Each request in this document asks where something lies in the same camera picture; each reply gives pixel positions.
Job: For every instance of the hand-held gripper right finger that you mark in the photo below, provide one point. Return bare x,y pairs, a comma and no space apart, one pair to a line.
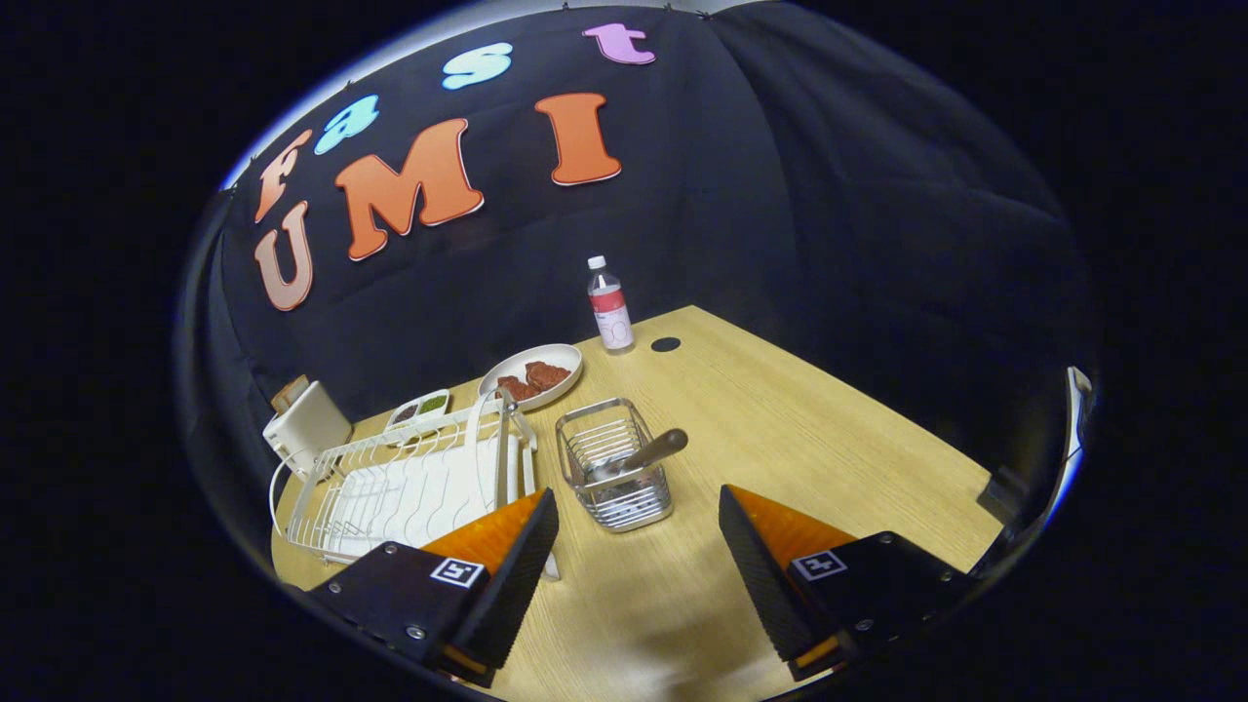
765,595

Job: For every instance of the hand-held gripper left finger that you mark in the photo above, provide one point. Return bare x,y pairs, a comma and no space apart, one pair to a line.
517,585

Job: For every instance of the white divided dish with beans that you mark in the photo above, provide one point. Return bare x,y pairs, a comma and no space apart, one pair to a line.
405,422

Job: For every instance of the white ceramic plate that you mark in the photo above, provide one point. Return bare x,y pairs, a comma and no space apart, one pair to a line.
561,356

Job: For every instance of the white drip tray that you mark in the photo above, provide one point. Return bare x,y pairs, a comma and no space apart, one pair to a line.
409,497

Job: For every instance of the red meat piece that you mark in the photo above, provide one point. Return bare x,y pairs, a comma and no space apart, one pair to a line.
517,390
548,374

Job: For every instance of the black table clamp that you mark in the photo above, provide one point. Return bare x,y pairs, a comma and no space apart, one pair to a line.
999,492

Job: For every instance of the white toaster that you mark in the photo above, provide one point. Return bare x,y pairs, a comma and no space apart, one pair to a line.
312,424

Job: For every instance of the black round desk grommet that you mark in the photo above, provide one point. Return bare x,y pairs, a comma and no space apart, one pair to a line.
666,344

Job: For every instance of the clear water bottle red label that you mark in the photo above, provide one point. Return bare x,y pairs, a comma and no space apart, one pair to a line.
611,312

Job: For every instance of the brown toast slice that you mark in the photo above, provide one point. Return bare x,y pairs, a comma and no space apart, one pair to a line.
283,400
297,388

